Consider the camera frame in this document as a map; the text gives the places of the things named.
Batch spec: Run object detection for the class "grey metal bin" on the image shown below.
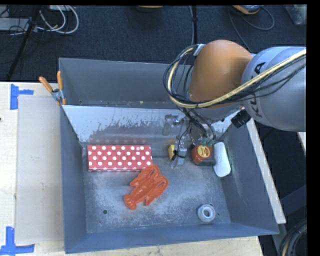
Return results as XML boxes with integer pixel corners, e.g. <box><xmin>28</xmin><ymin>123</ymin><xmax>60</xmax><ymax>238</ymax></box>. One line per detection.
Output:
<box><xmin>58</xmin><ymin>57</ymin><xmax>280</xmax><ymax>255</ymax></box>

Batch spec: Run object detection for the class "orange-red toy lobster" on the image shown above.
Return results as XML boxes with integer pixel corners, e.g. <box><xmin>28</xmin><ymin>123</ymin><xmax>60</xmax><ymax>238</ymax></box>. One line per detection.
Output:
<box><xmin>123</xmin><ymin>164</ymin><xmax>169</xmax><ymax>211</ymax></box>

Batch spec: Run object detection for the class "red round container yellow label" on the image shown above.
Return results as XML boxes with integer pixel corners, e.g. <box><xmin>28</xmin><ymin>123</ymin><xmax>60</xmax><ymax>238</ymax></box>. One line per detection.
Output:
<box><xmin>190</xmin><ymin>143</ymin><xmax>217</xmax><ymax>167</ymax></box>

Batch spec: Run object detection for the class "red box with white dots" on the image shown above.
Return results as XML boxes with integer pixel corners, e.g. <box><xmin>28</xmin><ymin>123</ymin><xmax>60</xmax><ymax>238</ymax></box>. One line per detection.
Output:
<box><xmin>87</xmin><ymin>144</ymin><xmax>154</xmax><ymax>173</ymax></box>

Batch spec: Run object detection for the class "grey ring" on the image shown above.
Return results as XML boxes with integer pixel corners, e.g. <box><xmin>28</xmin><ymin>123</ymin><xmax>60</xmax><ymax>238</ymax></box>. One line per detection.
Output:
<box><xmin>197</xmin><ymin>203</ymin><xmax>217</xmax><ymax>224</ymax></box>

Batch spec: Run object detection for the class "pale flat board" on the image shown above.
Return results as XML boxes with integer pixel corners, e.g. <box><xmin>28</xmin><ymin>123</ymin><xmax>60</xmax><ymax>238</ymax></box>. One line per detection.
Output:
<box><xmin>14</xmin><ymin>95</ymin><xmax>65</xmax><ymax>247</ymax></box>

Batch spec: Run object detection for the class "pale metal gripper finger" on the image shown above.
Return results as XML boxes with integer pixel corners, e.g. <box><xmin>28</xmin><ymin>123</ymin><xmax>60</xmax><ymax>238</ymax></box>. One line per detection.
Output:
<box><xmin>170</xmin><ymin>147</ymin><xmax>188</xmax><ymax>169</ymax></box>

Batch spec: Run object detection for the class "white oval object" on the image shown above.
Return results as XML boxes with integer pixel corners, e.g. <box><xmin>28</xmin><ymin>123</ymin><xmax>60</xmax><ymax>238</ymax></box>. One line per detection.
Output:
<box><xmin>212</xmin><ymin>141</ymin><xmax>232</xmax><ymax>178</ymax></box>

